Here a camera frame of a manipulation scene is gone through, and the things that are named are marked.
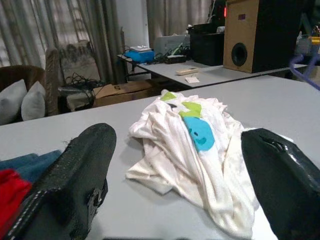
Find black cable bundle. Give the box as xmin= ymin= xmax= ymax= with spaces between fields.
xmin=58 ymin=72 xmax=106 ymax=100

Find grey pillow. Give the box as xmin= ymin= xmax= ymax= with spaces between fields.
xmin=21 ymin=80 xmax=47 ymax=122
xmin=0 ymin=79 xmax=28 ymax=126

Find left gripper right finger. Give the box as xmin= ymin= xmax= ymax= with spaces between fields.
xmin=241 ymin=128 xmax=320 ymax=240

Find beige pleated curtain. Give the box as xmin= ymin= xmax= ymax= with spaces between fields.
xmin=146 ymin=0 xmax=213 ymax=48
xmin=0 ymin=0 xmax=118 ymax=85

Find beige remote control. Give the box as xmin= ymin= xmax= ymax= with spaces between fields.
xmin=175 ymin=67 xmax=200 ymax=76

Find blue jeans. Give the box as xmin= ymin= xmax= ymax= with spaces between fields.
xmin=0 ymin=149 xmax=63 ymax=185

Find blue box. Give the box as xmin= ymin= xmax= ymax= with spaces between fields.
xmin=124 ymin=45 xmax=155 ymax=63

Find black plastic bin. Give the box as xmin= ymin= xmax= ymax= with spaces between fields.
xmin=187 ymin=23 xmax=226 ymax=67

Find floral upholstered chair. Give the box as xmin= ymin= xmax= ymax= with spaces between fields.
xmin=58 ymin=41 xmax=101 ymax=85

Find white printed T-shirt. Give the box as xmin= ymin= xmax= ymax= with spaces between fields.
xmin=125 ymin=89 xmax=296 ymax=238

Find red garment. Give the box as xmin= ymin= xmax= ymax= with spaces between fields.
xmin=0 ymin=168 xmax=33 ymax=240

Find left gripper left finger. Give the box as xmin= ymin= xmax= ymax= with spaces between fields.
xmin=4 ymin=122 xmax=118 ymax=240

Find black electronic box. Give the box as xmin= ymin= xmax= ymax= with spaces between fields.
xmin=163 ymin=54 xmax=188 ymax=65

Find wooden front black speaker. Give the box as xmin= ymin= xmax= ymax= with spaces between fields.
xmin=223 ymin=0 xmax=303 ymax=74

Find grey white printer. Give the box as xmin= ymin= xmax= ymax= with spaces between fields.
xmin=153 ymin=34 xmax=191 ymax=56

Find open cardboard box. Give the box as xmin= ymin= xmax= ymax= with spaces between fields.
xmin=92 ymin=81 xmax=161 ymax=108

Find blue purple plastic hanger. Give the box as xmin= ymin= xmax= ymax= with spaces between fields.
xmin=289 ymin=53 xmax=320 ymax=91

